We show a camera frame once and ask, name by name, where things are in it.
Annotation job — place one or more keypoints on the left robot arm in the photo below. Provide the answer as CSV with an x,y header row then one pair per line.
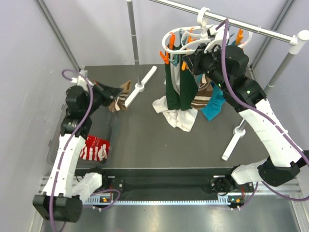
x,y
60,199

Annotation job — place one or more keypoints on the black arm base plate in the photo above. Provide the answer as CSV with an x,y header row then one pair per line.
x,y
204,183

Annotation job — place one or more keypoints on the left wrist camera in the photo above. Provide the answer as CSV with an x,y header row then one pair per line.
x,y
82,80

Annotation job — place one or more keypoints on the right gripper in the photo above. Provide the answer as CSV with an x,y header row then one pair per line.
x,y
194,60

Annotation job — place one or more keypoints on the blue sock pair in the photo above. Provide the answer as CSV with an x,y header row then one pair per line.
x,y
214,106

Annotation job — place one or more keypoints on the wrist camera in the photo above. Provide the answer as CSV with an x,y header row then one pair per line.
x,y
82,80
217,39

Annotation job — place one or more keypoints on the clear plastic bin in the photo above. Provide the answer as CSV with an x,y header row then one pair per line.
x,y
105,125

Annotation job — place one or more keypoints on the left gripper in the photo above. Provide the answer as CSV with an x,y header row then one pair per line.
x,y
108,93

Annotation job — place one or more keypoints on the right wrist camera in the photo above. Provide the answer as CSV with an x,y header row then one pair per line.
x,y
217,39

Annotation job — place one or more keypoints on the white clip hanger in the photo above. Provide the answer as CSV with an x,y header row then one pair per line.
x,y
183,40

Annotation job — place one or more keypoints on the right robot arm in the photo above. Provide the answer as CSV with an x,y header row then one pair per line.
x,y
225,67

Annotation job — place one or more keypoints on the green white sock pair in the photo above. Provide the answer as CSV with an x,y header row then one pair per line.
x,y
180,90

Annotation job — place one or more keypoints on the metal clothes rack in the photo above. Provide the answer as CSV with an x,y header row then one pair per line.
x,y
296,41

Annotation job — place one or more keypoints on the red white striped sock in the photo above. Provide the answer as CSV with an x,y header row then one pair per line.
x,y
98,153

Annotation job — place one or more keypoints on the brown white striped sock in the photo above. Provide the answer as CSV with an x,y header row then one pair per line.
x,y
204,93

